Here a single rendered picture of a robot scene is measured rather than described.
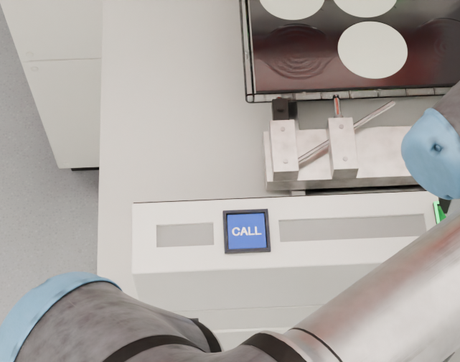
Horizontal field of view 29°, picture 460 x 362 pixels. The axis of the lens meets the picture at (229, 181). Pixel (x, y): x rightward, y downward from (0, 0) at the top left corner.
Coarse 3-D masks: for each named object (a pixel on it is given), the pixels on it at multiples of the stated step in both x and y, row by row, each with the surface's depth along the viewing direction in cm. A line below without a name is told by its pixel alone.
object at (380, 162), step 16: (368, 128) 126; (384, 128) 126; (400, 128) 126; (304, 144) 124; (368, 144) 124; (384, 144) 124; (400, 144) 124; (304, 160) 123; (320, 160) 123; (368, 160) 123; (384, 160) 123; (400, 160) 123; (304, 176) 122; (320, 176) 122; (368, 176) 122; (384, 176) 122; (400, 176) 122
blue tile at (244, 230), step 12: (228, 216) 110; (240, 216) 110; (252, 216) 110; (228, 228) 109; (240, 228) 109; (252, 228) 109; (264, 228) 109; (228, 240) 109; (240, 240) 109; (252, 240) 109; (264, 240) 109
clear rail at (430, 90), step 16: (256, 96) 125; (272, 96) 125; (288, 96) 125; (304, 96) 126; (320, 96) 126; (336, 96) 126; (352, 96) 126; (368, 96) 126; (384, 96) 126; (400, 96) 126; (416, 96) 126
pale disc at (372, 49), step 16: (352, 32) 131; (368, 32) 131; (384, 32) 131; (352, 48) 130; (368, 48) 130; (384, 48) 130; (400, 48) 130; (352, 64) 128; (368, 64) 128; (384, 64) 128; (400, 64) 128
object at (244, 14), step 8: (240, 0) 133; (240, 8) 133; (240, 16) 132; (248, 16) 132; (240, 24) 132; (248, 24) 131; (240, 32) 131; (248, 32) 131; (248, 40) 130; (248, 48) 129; (248, 56) 128; (248, 64) 128; (248, 72) 127; (248, 80) 127; (248, 88) 126
